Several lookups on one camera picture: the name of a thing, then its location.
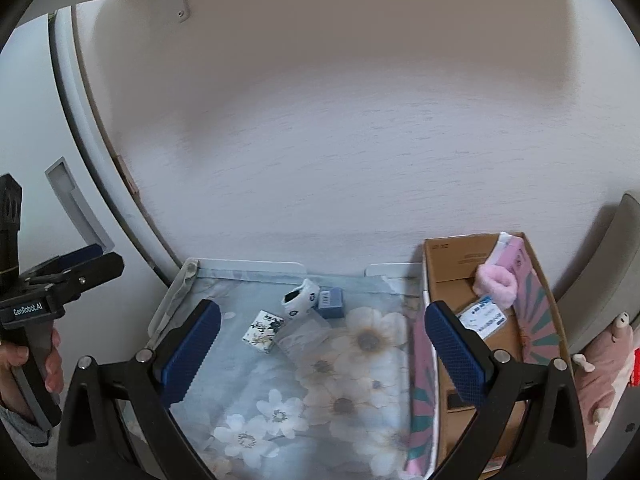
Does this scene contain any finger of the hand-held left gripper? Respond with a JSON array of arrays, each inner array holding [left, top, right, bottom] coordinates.
[[20, 243, 104, 281], [30, 252, 126, 307]]

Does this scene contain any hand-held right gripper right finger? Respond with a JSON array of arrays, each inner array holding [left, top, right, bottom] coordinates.
[[424, 301, 587, 480]]

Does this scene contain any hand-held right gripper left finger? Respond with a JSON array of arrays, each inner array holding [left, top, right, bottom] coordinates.
[[56, 299, 223, 480]]

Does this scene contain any person's left forearm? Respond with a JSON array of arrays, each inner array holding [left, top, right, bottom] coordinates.
[[0, 401, 58, 466]]

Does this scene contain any person's left hand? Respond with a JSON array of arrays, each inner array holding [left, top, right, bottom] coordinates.
[[0, 328, 65, 422]]

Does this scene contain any white card with blue label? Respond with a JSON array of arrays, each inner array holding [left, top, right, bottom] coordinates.
[[455, 295, 509, 342]]

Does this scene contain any small floral box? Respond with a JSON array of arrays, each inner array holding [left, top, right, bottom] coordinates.
[[241, 309, 286, 352]]

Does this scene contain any pink fluffy scrunchie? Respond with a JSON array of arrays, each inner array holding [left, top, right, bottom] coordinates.
[[473, 262, 520, 311]]

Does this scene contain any cardboard box with pink print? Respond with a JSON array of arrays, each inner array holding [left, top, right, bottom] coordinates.
[[406, 231, 574, 480]]

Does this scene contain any clear plastic bag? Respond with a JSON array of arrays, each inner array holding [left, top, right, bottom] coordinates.
[[272, 309, 334, 362]]

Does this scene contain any pink packet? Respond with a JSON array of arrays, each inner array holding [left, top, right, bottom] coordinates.
[[487, 231, 526, 274]]

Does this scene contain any white black patterned small cup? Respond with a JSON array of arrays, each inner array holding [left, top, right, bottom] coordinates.
[[282, 279, 321, 319]]

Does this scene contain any small blue box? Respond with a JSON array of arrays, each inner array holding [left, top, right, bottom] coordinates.
[[317, 287, 346, 320]]

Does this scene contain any floral fabric storage box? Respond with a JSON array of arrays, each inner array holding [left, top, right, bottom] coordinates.
[[120, 260, 436, 480]]

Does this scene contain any pink plush toy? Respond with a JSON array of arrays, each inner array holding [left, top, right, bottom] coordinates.
[[572, 312, 639, 457]]

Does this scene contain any white wardrobe door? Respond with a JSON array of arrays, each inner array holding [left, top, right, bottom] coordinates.
[[0, 4, 184, 313]]

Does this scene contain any grey recessed door handle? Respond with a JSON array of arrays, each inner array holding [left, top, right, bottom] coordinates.
[[44, 157, 116, 259]]

